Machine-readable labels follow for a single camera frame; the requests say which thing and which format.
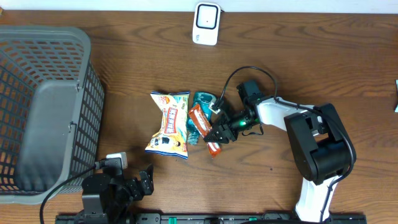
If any red chocolate bar wrapper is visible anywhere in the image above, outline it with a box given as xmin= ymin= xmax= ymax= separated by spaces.
xmin=188 ymin=104 xmax=221 ymax=157

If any teal mouthwash bottle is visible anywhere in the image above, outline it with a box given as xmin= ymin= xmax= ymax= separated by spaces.
xmin=185 ymin=91 xmax=218 ymax=146

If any yellow noodle snack bag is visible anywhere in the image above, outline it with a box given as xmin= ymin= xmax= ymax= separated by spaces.
xmin=145 ymin=91 xmax=190 ymax=159

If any teal wet wipes pack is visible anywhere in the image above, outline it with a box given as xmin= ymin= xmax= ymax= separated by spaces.
xmin=394 ymin=79 xmax=398 ymax=113

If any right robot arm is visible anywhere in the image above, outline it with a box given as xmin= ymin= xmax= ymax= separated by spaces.
xmin=205 ymin=80 xmax=356 ymax=223

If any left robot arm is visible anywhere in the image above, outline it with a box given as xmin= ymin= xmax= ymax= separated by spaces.
xmin=73 ymin=164 xmax=154 ymax=224

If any white barcode scanner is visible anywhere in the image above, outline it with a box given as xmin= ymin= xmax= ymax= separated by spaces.
xmin=192 ymin=2 xmax=221 ymax=46

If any grey plastic basket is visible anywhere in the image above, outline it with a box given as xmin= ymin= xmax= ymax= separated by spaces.
xmin=1 ymin=26 xmax=104 ymax=205

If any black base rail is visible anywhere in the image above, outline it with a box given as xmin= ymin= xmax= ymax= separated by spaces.
xmin=55 ymin=212 xmax=368 ymax=224

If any black cable left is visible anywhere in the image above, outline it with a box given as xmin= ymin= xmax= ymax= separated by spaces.
xmin=39 ymin=160 xmax=122 ymax=224

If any black cable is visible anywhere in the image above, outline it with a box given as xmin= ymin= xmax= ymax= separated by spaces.
xmin=39 ymin=160 xmax=122 ymax=224
xmin=214 ymin=65 xmax=358 ymax=223

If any black cable right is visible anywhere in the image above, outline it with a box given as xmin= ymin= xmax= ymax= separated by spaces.
xmin=214 ymin=65 xmax=358 ymax=223

